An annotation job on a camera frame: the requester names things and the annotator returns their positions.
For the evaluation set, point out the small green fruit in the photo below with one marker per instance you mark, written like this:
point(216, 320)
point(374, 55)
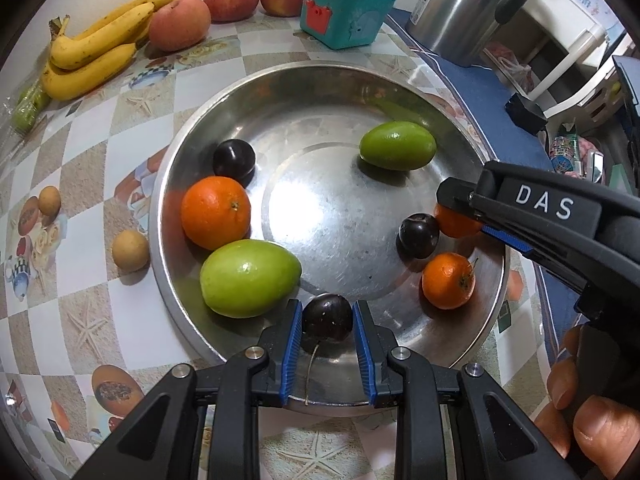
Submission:
point(34, 96)
point(22, 117)

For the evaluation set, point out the dark plum with long stem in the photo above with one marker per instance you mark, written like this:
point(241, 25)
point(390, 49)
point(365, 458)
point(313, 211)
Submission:
point(327, 317)

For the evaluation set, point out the green wrapped vegetable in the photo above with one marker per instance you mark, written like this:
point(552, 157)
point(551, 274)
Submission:
point(10, 127)

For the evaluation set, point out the medium orange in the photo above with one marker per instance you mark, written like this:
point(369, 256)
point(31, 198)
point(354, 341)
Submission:
point(452, 224)

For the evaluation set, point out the round steel tray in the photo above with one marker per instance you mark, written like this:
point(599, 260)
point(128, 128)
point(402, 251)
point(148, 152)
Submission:
point(325, 195)

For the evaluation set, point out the yellow banana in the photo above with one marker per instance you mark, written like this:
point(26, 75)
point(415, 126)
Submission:
point(80, 80)
point(100, 45)
point(145, 2)
point(142, 35)

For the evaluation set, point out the person's right hand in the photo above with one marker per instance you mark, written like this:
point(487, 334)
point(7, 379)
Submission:
point(605, 435)

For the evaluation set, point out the pale red apple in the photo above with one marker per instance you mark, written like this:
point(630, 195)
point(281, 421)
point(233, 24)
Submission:
point(180, 24)

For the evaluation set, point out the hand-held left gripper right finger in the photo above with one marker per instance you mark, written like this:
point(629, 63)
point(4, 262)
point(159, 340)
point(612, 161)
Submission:
point(364, 355)

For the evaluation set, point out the teal toy box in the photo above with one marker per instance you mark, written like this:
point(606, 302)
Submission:
point(350, 20)

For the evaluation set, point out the large orange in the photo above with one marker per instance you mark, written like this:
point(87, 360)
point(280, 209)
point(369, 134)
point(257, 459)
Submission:
point(215, 212)

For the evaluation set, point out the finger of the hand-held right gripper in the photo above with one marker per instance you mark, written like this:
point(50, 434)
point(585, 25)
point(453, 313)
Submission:
point(540, 200)
point(507, 238)

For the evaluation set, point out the small orange with stem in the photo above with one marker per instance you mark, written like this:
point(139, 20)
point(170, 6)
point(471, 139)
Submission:
point(445, 282)

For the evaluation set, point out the colourful packets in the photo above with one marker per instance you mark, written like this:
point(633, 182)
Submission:
point(565, 152)

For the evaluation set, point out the stainless steel kettle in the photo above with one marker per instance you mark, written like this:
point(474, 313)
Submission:
point(465, 10)

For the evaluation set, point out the checkered printed tablecloth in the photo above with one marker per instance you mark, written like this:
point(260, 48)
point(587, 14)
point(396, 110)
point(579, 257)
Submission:
point(100, 160)

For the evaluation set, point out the pink plastic bag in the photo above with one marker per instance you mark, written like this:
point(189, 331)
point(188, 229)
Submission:
point(510, 62)

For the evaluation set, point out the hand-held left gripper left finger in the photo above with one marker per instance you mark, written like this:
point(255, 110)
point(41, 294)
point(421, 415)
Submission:
point(291, 355)

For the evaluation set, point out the small black object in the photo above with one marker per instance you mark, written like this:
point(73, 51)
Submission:
point(525, 112)

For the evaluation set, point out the brown longan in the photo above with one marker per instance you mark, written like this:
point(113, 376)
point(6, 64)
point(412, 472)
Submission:
point(130, 251)
point(50, 199)

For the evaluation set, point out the green jujube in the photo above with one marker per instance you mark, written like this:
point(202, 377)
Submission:
point(245, 280)
point(397, 145)

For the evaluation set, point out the white plastic rack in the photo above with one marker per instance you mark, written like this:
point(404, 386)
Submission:
point(565, 15)

